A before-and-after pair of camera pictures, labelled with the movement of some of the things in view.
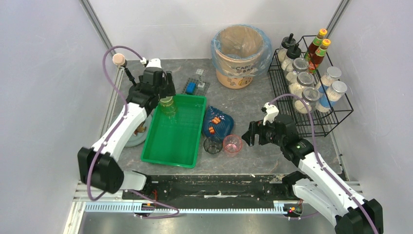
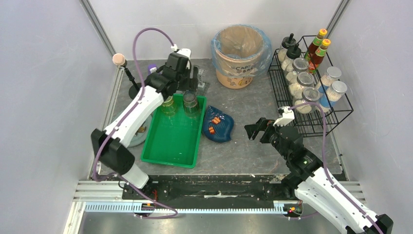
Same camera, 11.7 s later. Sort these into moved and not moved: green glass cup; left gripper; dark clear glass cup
Moved: dark clear glass cup; left gripper
Not moved: green glass cup
